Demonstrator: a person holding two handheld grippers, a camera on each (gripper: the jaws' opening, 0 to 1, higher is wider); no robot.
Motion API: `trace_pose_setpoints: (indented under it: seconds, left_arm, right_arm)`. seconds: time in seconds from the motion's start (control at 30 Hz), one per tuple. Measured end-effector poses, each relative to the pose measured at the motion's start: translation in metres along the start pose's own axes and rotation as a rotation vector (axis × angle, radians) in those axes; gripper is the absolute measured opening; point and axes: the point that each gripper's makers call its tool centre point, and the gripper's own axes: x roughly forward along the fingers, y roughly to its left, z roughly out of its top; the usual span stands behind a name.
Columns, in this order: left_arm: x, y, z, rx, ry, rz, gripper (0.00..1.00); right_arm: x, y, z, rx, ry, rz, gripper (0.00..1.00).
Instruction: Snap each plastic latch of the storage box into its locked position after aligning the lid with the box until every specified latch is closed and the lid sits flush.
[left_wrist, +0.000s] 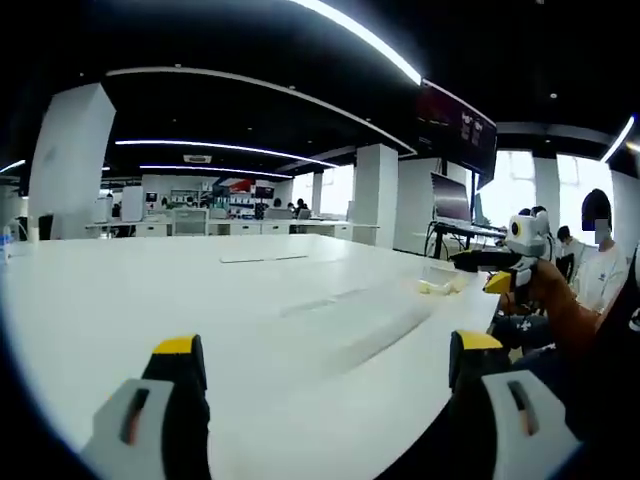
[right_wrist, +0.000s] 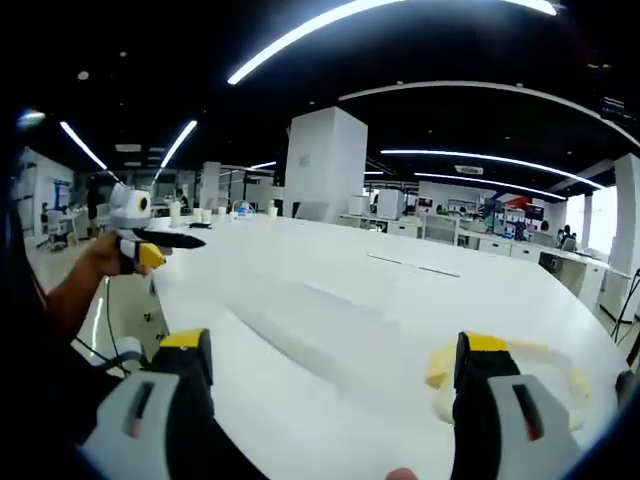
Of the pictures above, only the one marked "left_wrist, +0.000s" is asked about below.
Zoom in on monitor on stand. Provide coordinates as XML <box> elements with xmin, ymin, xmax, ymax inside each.
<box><xmin>429</xmin><ymin>171</ymin><xmax>474</xmax><ymax>224</ymax></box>

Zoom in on large hanging dark screen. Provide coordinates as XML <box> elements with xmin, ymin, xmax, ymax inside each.
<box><xmin>414</xmin><ymin>77</ymin><xmax>500</xmax><ymax>176</ymax></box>

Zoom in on long ceiling light strip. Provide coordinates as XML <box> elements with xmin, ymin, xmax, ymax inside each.
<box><xmin>294</xmin><ymin>0</ymin><xmax>424</xmax><ymax>86</ymax></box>
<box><xmin>114</xmin><ymin>139</ymin><xmax>341</xmax><ymax>169</ymax></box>

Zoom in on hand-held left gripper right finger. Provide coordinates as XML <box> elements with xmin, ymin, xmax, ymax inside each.
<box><xmin>446</xmin><ymin>329</ymin><xmax>584</xmax><ymax>480</ymax></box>

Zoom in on person's right hand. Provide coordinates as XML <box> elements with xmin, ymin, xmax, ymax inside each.
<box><xmin>518</xmin><ymin>259</ymin><xmax>575</xmax><ymax>321</ymax></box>

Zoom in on clear storage box yellow latches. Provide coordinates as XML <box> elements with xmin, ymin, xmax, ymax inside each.
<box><xmin>417</xmin><ymin>264</ymin><xmax>469</xmax><ymax>297</ymax></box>

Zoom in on white mesh office chair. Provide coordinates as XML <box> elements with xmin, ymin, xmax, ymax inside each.
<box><xmin>172</xmin><ymin>208</ymin><xmax>209</xmax><ymax>237</ymax></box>

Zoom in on black standing desk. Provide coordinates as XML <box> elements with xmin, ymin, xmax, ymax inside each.
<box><xmin>425</xmin><ymin>219</ymin><xmax>506</xmax><ymax>260</ymax></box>

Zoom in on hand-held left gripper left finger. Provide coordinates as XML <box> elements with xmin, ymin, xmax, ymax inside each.
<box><xmin>79</xmin><ymin>333</ymin><xmax>211</xmax><ymax>480</ymax></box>

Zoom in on white tall appliance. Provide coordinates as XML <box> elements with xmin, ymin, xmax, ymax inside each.
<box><xmin>121</xmin><ymin>185</ymin><xmax>145</xmax><ymax>221</ymax></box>

